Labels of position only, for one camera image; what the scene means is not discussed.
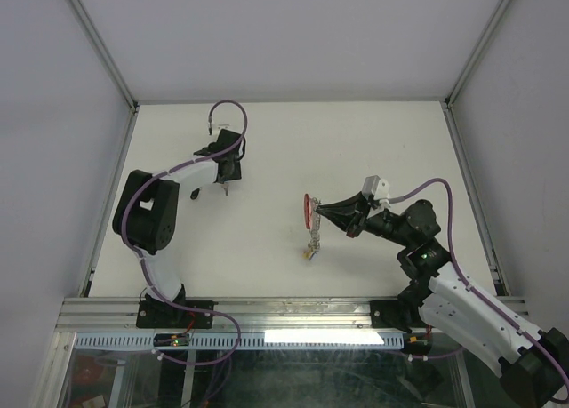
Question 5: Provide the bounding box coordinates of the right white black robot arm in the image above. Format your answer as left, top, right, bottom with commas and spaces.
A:
304, 193, 568, 407

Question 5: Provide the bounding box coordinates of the grey slotted cable duct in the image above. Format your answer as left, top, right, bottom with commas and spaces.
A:
76, 330, 405, 351

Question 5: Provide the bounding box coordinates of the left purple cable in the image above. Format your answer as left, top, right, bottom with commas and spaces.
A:
122, 99, 244, 373

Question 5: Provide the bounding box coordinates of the blue tagged key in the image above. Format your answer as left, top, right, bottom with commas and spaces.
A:
220, 182, 229, 196

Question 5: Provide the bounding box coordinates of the purple cable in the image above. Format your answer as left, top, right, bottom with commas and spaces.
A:
122, 99, 244, 373
386, 178, 569, 404

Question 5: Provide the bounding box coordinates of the metal key holder red handle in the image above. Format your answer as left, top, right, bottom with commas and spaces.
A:
303, 193, 321, 260

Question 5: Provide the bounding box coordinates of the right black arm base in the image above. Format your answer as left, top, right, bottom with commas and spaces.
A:
369, 299, 427, 333

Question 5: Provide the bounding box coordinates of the aluminium mounting rail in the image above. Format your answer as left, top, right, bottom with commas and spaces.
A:
55, 295, 533, 338

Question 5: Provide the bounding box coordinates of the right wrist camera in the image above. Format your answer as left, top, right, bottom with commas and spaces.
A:
361, 175, 390, 207

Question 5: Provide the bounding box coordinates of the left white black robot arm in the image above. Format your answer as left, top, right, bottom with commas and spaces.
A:
112, 129, 245, 327

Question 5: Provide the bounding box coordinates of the black tagged key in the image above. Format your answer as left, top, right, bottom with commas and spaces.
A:
190, 188, 201, 200

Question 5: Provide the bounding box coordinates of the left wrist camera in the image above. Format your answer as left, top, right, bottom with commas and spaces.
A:
208, 120, 231, 137

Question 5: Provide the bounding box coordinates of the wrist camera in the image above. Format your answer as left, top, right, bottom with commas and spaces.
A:
208, 120, 231, 137
361, 175, 390, 207

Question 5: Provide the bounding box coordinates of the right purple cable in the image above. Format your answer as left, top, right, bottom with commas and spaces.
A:
386, 178, 569, 404

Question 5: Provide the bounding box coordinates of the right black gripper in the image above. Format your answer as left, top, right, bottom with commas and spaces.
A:
316, 191, 413, 248

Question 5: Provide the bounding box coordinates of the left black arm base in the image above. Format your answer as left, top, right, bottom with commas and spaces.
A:
136, 297, 213, 330

